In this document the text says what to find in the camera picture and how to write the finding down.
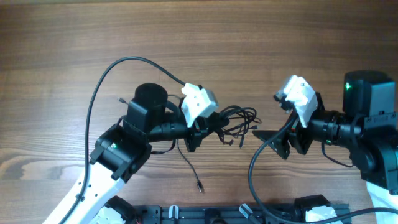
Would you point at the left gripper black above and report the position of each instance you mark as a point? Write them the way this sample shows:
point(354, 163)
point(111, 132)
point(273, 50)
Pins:
point(201, 127)

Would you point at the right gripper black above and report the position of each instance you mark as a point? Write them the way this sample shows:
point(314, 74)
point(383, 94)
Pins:
point(298, 133)

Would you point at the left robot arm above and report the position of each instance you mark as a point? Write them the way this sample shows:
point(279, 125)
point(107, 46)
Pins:
point(124, 148)

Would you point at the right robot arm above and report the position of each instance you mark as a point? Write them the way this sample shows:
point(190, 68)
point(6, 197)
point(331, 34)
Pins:
point(367, 127)

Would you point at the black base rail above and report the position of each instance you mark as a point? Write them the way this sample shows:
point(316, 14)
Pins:
point(223, 214)

